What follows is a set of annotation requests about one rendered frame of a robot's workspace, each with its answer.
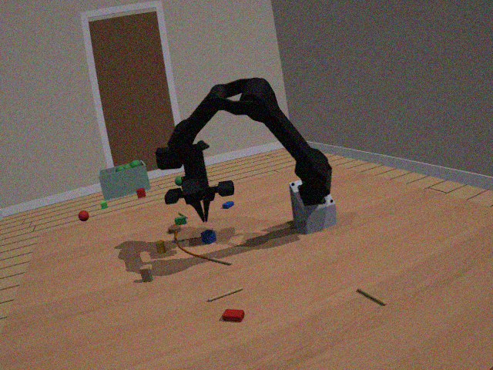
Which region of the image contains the round wooden button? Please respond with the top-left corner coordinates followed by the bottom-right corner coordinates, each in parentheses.
top-left (168, 224), bottom-right (181, 234)

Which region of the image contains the small red block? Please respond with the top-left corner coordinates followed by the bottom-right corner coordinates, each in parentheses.
top-left (223, 309), bottom-right (245, 322)

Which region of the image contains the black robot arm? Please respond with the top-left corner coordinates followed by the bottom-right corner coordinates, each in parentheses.
top-left (155, 78), bottom-right (332, 206)

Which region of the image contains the small green block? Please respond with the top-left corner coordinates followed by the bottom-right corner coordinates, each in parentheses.
top-left (175, 216), bottom-right (186, 225)

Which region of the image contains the yellow cylinder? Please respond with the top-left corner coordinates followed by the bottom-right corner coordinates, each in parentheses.
top-left (156, 240), bottom-right (166, 254)

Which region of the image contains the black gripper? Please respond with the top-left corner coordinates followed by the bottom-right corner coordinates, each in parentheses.
top-left (164, 166), bottom-right (234, 223)

